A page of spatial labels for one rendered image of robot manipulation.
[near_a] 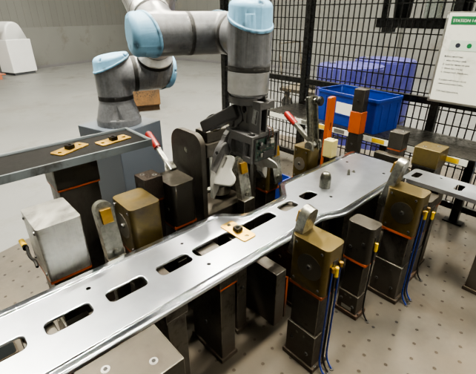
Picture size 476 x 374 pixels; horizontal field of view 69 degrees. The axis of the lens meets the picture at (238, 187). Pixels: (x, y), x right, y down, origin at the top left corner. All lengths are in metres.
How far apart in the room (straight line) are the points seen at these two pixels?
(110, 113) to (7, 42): 9.85
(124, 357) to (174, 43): 0.50
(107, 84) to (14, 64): 9.91
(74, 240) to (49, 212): 0.07
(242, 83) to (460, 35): 1.04
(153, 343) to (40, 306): 0.24
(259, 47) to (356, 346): 0.74
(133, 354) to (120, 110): 0.88
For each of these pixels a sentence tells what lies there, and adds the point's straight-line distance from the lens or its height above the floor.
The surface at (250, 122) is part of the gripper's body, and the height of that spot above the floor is 1.27.
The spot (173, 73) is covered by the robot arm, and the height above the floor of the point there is 1.26.
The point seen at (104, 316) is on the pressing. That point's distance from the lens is 0.65.
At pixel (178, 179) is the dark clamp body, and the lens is 0.87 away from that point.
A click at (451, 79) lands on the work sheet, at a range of 1.54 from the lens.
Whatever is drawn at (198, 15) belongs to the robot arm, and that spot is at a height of 1.44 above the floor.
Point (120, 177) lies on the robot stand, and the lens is 1.26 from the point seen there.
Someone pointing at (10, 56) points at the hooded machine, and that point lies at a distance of 11.09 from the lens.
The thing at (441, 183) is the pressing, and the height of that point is 1.00.
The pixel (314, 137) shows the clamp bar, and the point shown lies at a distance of 1.19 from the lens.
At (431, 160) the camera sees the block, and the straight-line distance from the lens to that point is 1.28.
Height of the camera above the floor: 1.45
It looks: 26 degrees down
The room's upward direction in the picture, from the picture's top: straight up
